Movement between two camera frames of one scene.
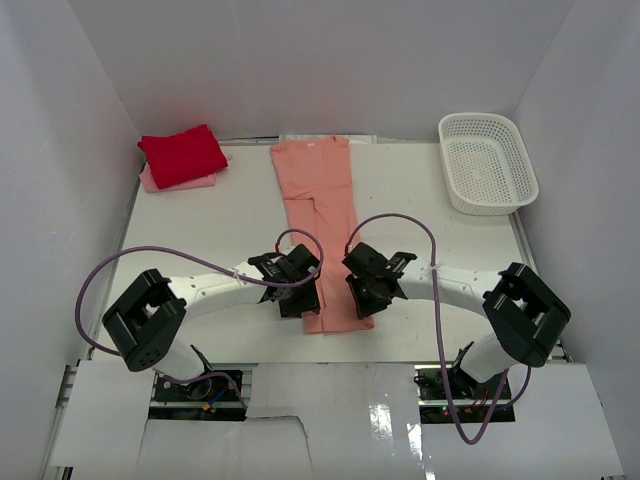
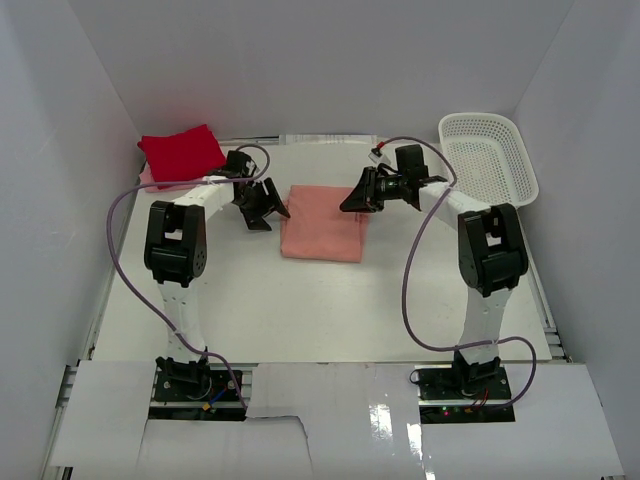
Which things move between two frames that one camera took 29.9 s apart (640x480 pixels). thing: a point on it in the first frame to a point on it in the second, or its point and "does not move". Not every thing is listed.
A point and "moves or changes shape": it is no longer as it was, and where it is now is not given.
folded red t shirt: x=183 y=157 does not move
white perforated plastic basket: x=488 y=168 does not move
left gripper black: x=308 y=301 to x=254 y=218
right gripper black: x=363 y=308 to x=364 y=197
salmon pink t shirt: x=319 y=197 moves or changes shape
